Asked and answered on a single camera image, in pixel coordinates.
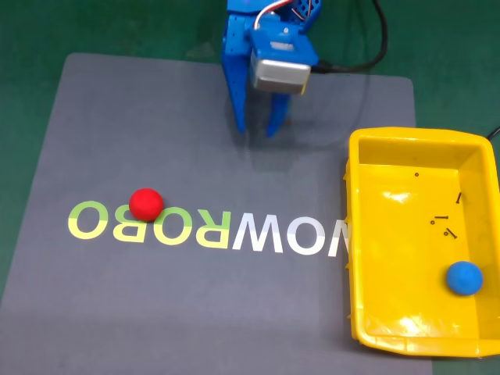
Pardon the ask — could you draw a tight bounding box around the yellow plastic bin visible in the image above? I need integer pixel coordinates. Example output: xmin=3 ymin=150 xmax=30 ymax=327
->
xmin=342 ymin=127 xmax=500 ymax=359

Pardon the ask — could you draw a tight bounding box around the white red black servo wire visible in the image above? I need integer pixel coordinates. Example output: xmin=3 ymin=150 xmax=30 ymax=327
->
xmin=252 ymin=0 xmax=298 ymax=31

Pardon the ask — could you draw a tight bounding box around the red ball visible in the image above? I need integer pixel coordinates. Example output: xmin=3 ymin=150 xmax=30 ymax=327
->
xmin=129 ymin=187 xmax=165 ymax=223

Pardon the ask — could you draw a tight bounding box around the grey mat with lettering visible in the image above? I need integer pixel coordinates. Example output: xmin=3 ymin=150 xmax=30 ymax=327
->
xmin=0 ymin=52 xmax=434 ymax=375

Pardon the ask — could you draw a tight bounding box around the blue ball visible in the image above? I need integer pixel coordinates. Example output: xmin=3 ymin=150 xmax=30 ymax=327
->
xmin=445 ymin=260 xmax=484 ymax=297

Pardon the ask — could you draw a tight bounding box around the black USB cable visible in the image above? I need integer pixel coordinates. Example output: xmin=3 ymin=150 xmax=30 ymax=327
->
xmin=310 ymin=0 xmax=390 ymax=75

